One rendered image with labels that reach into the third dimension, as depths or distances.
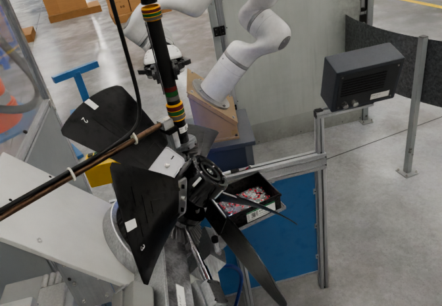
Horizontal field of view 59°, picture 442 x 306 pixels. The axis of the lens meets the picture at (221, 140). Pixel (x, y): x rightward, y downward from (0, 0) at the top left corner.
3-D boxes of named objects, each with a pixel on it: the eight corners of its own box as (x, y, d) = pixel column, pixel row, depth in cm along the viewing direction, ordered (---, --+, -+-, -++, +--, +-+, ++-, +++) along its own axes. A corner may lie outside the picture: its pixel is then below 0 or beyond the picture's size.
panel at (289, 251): (162, 314, 192) (124, 216, 157) (162, 312, 193) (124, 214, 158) (319, 272, 198) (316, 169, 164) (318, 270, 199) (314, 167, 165)
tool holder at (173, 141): (177, 158, 99) (168, 126, 94) (160, 150, 104) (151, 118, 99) (202, 141, 104) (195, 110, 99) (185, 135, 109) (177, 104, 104)
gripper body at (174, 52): (182, 62, 110) (187, 76, 101) (147, 70, 109) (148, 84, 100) (177, 36, 106) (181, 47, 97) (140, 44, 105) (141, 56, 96)
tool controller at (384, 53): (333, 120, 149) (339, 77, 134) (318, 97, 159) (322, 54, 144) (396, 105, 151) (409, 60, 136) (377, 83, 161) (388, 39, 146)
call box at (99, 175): (92, 191, 143) (82, 168, 138) (95, 176, 152) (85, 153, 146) (135, 181, 144) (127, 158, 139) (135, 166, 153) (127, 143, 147)
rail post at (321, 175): (321, 289, 203) (317, 170, 163) (318, 283, 207) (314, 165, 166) (328, 287, 204) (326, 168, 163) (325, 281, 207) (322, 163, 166)
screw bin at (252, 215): (230, 232, 136) (227, 218, 133) (211, 206, 150) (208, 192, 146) (283, 208, 143) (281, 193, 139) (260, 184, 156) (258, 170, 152)
